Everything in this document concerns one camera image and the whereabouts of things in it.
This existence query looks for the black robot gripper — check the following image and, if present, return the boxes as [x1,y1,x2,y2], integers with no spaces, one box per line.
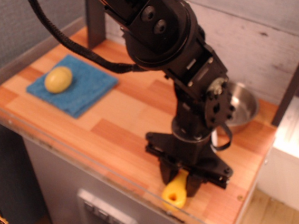
[146,114,233,198]

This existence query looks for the yellow handled toy knife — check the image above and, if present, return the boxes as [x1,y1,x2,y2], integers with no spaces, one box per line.
[161,170,188,211]

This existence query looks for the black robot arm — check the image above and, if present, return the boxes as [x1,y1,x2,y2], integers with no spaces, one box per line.
[99,0,235,197]

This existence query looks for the small steel saucepan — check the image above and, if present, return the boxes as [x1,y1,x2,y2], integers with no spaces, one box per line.
[226,82,260,134]

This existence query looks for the silver dispenser button panel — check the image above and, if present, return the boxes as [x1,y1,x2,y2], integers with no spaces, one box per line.
[77,189,138,224]

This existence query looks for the grey toy cabinet front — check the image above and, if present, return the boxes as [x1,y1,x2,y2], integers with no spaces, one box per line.
[16,135,215,224]

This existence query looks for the yellow toy potato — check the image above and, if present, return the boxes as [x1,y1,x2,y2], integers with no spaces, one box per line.
[44,66,73,94]

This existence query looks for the clear acrylic table guard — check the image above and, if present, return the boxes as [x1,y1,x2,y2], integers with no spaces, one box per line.
[0,98,277,224]

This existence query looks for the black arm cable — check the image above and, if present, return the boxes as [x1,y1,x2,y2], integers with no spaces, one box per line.
[9,0,150,76]

